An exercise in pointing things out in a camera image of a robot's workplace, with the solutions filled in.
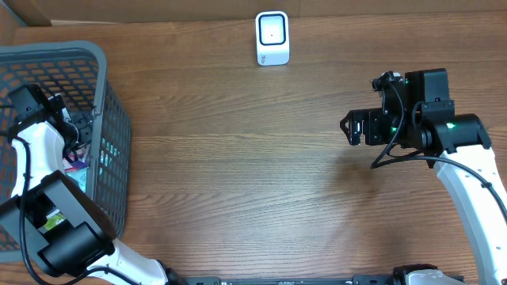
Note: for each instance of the green yellow sachet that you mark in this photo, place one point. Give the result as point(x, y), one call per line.
point(54, 221)

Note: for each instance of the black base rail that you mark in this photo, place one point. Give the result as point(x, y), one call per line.
point(355, 280)

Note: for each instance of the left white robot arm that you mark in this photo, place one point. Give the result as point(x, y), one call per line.
point(57, 226)

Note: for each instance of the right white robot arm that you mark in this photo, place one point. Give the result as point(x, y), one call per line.
point(417, 121)

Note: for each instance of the white barcode scanner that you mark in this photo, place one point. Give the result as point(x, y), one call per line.
point(272, 38)

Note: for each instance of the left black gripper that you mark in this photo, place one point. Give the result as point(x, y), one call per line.
point(83, 129)

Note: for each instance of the red purple pad package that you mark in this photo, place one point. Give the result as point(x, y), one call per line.
point(76, 160)

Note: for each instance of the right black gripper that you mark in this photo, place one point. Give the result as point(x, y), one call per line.
point(363, 127)

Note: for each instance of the grey plastic basket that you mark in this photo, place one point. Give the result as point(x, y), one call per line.
point(78, 71)

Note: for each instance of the teal wipes packet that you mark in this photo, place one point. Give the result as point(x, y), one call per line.
point(80, 176)

